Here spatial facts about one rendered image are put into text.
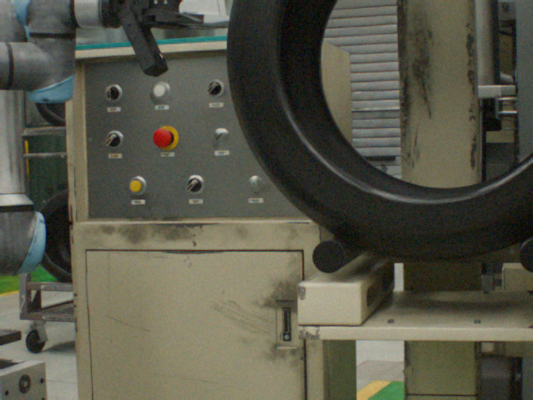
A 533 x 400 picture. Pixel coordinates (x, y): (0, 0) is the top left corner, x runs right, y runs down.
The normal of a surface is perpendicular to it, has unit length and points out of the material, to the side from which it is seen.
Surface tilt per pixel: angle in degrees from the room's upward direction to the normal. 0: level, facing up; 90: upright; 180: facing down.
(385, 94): 90
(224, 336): 90
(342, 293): 90
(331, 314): 90
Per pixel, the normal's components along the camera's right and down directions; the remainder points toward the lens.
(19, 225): 0.64, -0.05
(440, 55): -0.25, 0.06
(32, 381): 0.91, 0.00
